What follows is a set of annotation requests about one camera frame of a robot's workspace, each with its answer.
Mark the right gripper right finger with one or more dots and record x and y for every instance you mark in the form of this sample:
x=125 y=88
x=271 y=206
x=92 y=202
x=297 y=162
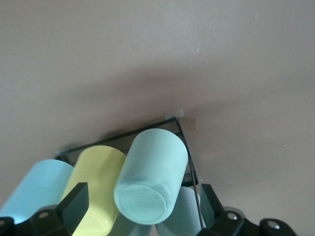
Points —
x=229 y=226

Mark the mint green cup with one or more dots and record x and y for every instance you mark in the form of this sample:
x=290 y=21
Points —
x=150 y=172

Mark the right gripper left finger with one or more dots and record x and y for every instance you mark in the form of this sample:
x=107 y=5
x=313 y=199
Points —
x=71 y=209

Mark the light blue cup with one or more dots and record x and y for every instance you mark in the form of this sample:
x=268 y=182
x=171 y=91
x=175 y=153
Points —
x=37 y=186

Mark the yellow cup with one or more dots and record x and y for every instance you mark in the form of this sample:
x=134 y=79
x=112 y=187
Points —
x=96 y=177

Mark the grey cup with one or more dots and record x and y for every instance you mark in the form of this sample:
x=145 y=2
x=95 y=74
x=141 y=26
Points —
x=182 y=211

